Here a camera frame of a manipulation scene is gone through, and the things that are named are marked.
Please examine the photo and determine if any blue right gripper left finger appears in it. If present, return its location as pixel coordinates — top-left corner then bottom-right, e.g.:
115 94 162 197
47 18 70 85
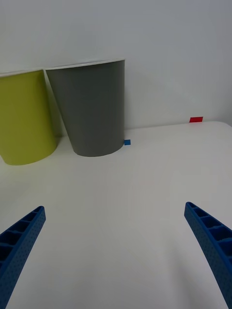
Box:
0 205 46 309

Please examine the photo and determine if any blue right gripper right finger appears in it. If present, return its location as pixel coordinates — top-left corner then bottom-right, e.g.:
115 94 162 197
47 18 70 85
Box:
184 201 232 309

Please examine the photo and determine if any yellow-green plastic bin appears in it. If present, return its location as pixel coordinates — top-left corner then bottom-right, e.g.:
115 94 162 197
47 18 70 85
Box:
0 69 58 166

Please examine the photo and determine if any grey plastic bin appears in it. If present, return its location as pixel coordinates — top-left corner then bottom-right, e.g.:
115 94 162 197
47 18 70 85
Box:
45 57 126 157

